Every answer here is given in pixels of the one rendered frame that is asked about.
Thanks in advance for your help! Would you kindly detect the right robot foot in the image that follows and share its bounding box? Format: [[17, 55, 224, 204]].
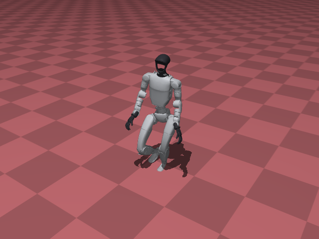
[[149, 147, 160, 163]]

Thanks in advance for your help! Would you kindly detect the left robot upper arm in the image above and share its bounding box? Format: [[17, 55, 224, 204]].
[[170, 78, 181, 108]]

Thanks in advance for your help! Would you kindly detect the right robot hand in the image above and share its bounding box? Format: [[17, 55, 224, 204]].
[[125, 111, 139, 130]]

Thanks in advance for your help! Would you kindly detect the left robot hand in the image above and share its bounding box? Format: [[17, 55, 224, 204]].
[[173, 122, 182, 144]]

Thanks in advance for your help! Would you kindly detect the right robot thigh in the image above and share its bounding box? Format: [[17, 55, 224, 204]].
[[137, 113, 157, 154]]

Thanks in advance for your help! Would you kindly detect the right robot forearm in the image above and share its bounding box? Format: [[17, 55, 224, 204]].
[[133, 91, 143, 115]]

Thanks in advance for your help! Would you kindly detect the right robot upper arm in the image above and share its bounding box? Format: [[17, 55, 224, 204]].
[[139, 72, 152, 99]]

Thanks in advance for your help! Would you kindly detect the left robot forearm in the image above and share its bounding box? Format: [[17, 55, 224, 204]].
[[172, 101, 182, 127]]

